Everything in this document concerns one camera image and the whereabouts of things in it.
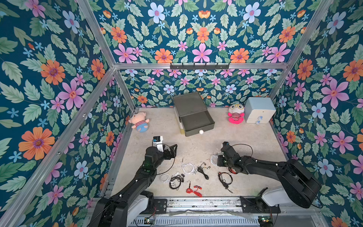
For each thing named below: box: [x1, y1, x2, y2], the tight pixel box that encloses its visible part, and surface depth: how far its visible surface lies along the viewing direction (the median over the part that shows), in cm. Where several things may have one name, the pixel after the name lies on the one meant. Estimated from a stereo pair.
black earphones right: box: [217, 171, 234, 194], surface depth 83 cm
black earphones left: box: [169, 173, 186, 190], surface depth 85 cm
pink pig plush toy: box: [128, 111, 150, 133], surface depth 106 cm
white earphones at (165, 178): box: [158, 171, 180, 183], surface depth 85 cm
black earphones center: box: [197, 161, 211, 181], surface depth 88 cm
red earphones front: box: [185, 181, 203, 198], surface depth 80 cm
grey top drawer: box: [179, 108, 216, 137], surface depth 89 cm
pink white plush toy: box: [227, 103, 245, 124], surface depth 111 cm
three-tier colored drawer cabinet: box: [172, 91, 216, 137], surface depth 91 cm
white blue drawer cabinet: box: [244, 96, 277, 125], surface depth 105 cm
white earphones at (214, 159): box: [210, 154, 219, 166], surface depth 91 cm
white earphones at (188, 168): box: [181, 158, 197, 175], surface depth 88 cm
